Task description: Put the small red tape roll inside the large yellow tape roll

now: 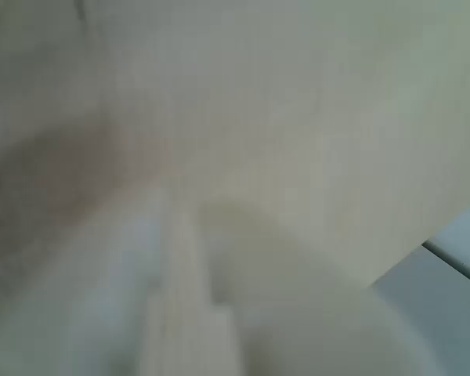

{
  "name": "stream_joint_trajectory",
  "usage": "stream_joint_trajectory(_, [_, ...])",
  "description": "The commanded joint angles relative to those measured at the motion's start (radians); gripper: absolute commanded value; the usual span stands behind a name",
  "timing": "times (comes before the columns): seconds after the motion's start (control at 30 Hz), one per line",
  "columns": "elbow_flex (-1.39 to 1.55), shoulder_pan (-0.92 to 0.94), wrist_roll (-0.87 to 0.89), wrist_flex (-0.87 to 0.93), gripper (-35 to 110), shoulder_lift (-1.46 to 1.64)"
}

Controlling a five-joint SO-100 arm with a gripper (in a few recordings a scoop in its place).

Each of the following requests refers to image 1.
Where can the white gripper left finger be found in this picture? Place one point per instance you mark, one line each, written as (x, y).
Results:
(141, 297)

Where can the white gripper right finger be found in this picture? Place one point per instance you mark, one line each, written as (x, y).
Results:
(305, 321)

